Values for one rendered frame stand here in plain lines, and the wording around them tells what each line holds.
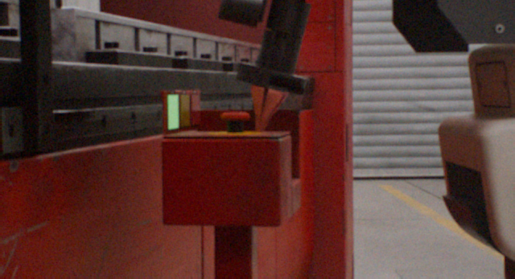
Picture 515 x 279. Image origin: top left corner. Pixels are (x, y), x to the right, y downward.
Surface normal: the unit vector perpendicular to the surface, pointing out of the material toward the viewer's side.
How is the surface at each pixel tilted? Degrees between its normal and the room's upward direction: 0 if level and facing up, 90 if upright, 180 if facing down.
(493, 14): 90
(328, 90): 90
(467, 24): 90
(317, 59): 90
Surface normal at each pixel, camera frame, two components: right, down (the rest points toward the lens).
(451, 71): 0.04, -0.03
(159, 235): 0.98, 0.00
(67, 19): -0.21, 0.05
